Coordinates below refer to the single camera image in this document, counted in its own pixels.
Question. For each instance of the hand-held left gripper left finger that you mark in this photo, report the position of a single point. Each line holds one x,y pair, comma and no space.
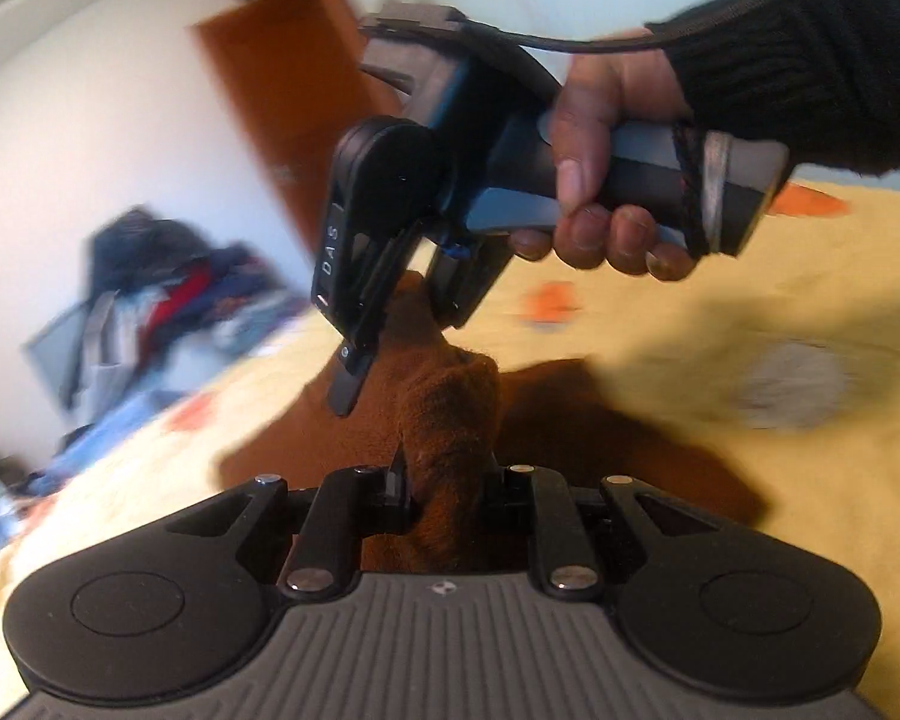
399,491

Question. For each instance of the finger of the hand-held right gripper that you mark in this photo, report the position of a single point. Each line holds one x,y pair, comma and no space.
465,285
352,375

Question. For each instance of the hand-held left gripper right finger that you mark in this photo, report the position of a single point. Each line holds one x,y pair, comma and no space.
504,499

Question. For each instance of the brown fleece garment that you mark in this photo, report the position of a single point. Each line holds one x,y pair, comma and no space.
450,405

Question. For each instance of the pile of mixed clothes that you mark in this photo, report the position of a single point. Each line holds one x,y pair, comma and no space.
165,292

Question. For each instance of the person's right hand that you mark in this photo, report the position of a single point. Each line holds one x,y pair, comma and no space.
607,105

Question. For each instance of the wooden door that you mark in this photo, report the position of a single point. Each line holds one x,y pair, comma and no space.
292,90

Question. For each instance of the blue quilted blanket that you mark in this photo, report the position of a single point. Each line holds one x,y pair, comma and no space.
112,435

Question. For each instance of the yellow carrot print blanket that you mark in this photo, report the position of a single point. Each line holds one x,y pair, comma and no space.
832,465

